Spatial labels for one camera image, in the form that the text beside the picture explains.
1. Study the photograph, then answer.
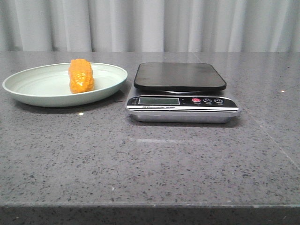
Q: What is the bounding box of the yellow corn cob piece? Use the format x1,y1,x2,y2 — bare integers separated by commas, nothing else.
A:
68,59,94,94

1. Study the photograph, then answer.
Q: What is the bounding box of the black silver kitchen scale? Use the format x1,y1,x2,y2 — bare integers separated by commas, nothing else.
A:
125,62,241,123

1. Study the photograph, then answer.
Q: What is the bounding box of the pale green plate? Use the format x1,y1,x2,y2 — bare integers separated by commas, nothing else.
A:
2,63,128,107

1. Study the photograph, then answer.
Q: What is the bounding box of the white pleated curtain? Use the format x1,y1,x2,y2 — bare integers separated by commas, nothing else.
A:
0,0,300,52

